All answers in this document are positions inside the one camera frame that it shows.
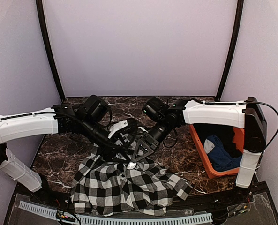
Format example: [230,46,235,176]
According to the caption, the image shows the right black frame post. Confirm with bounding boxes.
[215,0,244,101]

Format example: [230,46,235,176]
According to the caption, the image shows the blue garment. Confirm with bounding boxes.
[203,135,242,172]

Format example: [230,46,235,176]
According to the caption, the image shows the black white plaid shirt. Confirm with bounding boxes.
[70,145,194,216]

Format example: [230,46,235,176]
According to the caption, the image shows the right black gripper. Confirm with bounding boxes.
[131,116,174,162]

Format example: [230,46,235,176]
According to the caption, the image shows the orange plastic basket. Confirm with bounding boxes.
[189,124,245,179]

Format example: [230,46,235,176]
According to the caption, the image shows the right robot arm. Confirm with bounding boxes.
[128,97,270,203]

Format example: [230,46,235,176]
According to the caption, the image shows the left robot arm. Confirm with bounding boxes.
[0,95,131,204]

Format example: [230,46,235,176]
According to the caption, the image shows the black front rail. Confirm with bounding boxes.
[14,181,268,215]

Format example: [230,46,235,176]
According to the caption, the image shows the black frame post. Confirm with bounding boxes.
[36,0,66,102]
[215,0,244,101]

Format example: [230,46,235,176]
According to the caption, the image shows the black garment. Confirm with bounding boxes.
[193,123,242,158]

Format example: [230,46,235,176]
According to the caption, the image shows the white slotted cable duct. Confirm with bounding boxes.
[18,200,213,225]

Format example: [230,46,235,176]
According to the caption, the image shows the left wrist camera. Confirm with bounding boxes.
[108,118,137,139]

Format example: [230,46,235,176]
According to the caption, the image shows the left black frame post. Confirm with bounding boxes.
[36,0,66,102]

